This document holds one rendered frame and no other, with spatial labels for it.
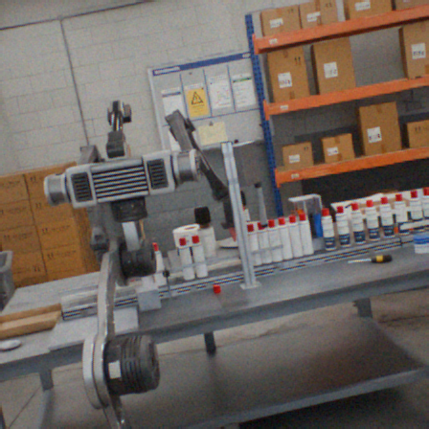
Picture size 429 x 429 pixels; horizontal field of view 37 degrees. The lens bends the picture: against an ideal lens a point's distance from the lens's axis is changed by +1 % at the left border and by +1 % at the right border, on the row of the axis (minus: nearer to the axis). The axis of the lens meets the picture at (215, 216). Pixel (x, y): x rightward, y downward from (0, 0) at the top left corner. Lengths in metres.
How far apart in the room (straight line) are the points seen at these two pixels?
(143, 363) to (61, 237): 4.36
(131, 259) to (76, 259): 3.91
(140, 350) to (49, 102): 5.91
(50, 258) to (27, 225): 0.38
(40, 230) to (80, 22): 2.56
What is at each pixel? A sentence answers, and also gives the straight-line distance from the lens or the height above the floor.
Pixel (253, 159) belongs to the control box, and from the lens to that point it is 2.96.
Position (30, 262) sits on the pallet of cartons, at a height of 0.54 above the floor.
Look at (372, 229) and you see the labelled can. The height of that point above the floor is 0.94.
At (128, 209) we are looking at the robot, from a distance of 2.45.
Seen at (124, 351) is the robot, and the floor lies 0.95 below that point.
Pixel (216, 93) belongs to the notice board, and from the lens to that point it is 7.32.
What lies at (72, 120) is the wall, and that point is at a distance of 7.72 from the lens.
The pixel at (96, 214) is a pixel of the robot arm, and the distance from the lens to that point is 3.02.
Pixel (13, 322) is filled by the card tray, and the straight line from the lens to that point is 3.26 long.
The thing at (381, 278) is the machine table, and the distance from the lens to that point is 2.82.
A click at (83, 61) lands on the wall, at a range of 7.69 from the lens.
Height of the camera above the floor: 1.64
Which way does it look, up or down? 9 degrees down
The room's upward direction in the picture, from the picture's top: 10 degrees counter-clockwise
